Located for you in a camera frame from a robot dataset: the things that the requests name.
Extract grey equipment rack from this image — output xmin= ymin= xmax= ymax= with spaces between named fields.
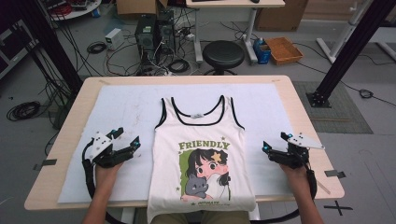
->
xmin=0 ymin=20 xmax=39 ymax=79

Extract orange shallow tray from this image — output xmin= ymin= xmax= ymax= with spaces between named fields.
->
xmin=264 ymin=36 xmax=304 ymax=66

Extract grey floor mat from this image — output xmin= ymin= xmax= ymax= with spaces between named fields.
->
xmin=292 ymin=80 xmax=375 ymax=135

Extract black computer tower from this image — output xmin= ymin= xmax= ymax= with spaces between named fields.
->
xmin=156 ymin=10 xmax=177 ymax=56
xmin=134 ymin=15 xmax=158 ymax=68

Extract black tape cross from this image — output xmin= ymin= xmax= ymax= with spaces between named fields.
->
xmin=323 ymin=200 xmax=354 ymax=217

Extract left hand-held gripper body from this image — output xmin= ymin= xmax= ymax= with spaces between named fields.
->
xmin=88 ymin=132 xmax=134 ymax=169

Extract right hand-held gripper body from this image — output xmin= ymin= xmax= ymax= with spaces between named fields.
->
xmin=269 ymin=133 xmax=325 ymax=171

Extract white metal stand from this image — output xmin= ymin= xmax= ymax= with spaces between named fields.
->
xmin=316 ymin=0 xmax=396 ymax=64

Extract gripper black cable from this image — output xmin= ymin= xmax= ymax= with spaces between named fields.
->
xmin=81 ymin=139 xmax=125 ymax=224
xmin=250 ymin=167 xmax=318 ymax=224

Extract cardboard box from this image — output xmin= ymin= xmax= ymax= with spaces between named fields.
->
xmin=254 ymin=0 xmax=310 ymax=33
xmin=115 ymin=0 xmax=169 ymax=17

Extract white cartoon print tank top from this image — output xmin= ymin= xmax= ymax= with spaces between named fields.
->
xmin=146 ymin=94 xmax=258 ymax=224

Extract white power supply box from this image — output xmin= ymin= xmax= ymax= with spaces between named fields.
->
xmin=104 ymin=27 xmax=125 ymax=51

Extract blue box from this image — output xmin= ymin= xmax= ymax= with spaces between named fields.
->
xmin=252 ymin=37 xmax=272 ymax=65

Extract white desk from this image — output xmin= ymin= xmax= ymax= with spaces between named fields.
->
xmin=185 ymin=0 xmax=286 ymax=65

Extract black metal stand post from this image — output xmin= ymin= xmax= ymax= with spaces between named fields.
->
xmin=12 ymin=0 xmax=84 ymax=95
xmin=305 ymin=0 xmax=396 ymax=108

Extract coiled black cable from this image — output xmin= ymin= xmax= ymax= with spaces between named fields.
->
xmin=167 ymin=58 xmax=191 ymax=75
xmin=358 ymin=89 xmax=375 ymax=100
xmin=86 ymin=40 xmax=108 ymax=55
xmin=6 ymin=100 xmax=42 ymax=122

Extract round white table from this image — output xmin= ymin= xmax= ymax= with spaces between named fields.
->
xmin=40 ymin=0 xmax=103 ymax=22

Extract person's left hand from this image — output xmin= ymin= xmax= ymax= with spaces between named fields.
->
xmin=94 ymin=161 xmax=124 ymax=189

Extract person's legs in khaki pants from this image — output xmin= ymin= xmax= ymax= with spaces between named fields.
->
xmin=150 ymin=210 xmax=252 ymax=224

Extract light wooden table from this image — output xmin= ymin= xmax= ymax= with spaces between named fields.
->
xmin=23 ymin=75 xmax=346 ymax=212

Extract white table mat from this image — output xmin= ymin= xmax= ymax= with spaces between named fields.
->
xmin=57 ymin=82 xmax=295 ymax=204

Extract black round stool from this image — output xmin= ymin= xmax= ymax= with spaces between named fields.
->
xmin=202 ymin=40 xmax=246 ymax=77

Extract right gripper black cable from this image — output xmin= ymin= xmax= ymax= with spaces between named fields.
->
xmin=250 ymin=167 xmax=318 ymax=224

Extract black tape strip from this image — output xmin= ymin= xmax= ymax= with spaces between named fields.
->
xmin=33 ymin=158 xmax=58 ymax=172
xmin=323 ymin=169 xmax=347 ymax=180

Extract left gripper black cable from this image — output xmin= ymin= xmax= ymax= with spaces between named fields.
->
xmin=81 ymin=139 xmax=125 ymax=224

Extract person's right hand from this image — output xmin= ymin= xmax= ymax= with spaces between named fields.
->
xmin=278 ymin=162 xmax=310 ymax=191

